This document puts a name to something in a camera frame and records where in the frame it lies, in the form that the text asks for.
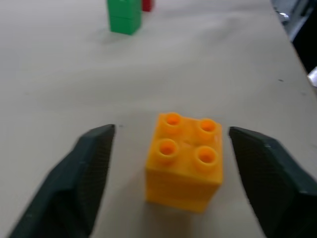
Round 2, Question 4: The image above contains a red building block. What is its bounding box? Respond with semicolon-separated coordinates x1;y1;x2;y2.
142;0;155;12

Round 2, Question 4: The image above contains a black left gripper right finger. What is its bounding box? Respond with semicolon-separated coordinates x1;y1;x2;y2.
228;126;317;238

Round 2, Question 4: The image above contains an orange studded building block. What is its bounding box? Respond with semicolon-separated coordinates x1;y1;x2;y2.
144;112;224;214

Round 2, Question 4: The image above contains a green building block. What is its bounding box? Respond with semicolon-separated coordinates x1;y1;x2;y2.
106;0;143;35

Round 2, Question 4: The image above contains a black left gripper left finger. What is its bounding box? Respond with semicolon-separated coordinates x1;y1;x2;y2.
7;124;116;238

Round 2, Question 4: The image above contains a dark furniture beside table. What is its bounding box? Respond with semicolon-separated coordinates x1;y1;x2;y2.
270;0;317;87

